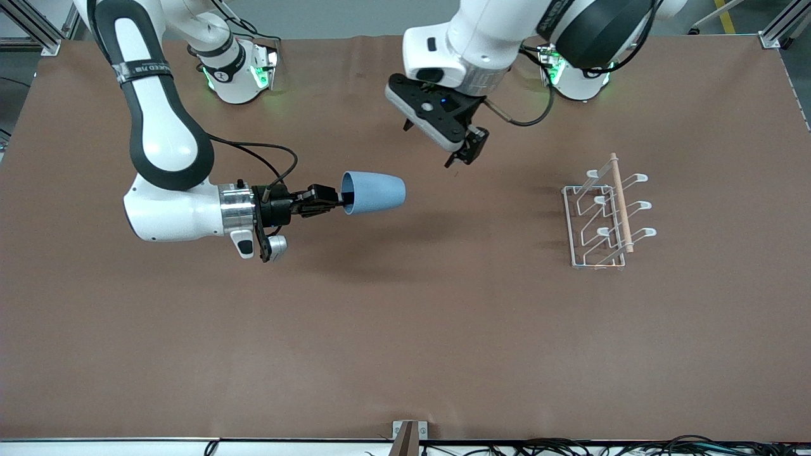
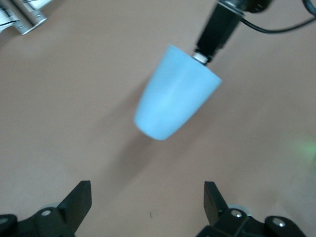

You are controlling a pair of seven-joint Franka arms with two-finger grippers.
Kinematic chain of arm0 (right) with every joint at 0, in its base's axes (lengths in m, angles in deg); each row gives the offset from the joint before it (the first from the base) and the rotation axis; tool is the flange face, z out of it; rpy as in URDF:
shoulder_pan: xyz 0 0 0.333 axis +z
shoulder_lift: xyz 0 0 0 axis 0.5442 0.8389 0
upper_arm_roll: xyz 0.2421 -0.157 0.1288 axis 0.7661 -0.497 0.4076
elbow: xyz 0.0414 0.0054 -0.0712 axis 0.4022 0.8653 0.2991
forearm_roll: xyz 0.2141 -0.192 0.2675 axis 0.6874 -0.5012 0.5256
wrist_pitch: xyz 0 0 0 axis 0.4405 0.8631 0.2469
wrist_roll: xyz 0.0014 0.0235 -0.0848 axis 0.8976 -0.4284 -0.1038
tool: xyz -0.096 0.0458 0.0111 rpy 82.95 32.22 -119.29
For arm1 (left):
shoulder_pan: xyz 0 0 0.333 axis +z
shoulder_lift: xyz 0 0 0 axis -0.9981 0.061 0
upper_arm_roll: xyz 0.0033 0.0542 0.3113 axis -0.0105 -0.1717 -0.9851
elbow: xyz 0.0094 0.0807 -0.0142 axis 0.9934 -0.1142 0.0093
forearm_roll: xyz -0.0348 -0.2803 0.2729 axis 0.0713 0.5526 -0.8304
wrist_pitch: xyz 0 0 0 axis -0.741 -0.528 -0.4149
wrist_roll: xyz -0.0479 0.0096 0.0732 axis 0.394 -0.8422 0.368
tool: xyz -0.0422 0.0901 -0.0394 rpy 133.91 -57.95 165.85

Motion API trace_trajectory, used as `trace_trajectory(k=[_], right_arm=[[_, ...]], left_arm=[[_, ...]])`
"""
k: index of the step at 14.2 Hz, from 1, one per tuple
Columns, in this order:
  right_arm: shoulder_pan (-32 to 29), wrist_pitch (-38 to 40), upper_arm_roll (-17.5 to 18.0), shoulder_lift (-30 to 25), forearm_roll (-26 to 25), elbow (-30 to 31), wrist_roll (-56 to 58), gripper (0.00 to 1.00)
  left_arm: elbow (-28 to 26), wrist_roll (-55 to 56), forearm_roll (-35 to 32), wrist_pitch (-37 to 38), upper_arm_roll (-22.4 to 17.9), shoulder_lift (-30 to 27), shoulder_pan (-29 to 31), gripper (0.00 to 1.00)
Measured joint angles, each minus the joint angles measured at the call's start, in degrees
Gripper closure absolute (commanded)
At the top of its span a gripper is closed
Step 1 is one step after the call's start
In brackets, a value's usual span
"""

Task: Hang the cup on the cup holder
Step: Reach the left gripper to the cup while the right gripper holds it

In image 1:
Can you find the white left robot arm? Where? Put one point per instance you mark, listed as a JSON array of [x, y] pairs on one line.
[[481, 31]]

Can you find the metal bracket with brown post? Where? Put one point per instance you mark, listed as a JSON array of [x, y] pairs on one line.
[[408, 437]]

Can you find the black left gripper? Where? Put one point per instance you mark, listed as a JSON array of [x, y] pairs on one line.
[[473, 143]]

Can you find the blue plastic cup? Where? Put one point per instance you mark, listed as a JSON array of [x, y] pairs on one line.
[[377, 193]]

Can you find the aluminium frame profile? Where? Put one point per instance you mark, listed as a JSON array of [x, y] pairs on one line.
[[776, 31], [38, 35]]

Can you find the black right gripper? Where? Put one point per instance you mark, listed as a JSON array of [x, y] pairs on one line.
[[277, 209]]

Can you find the brown table cover sheet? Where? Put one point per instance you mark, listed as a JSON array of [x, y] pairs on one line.
[[380, 316]]

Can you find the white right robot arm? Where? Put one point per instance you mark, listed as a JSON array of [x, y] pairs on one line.
[[158, 133]]

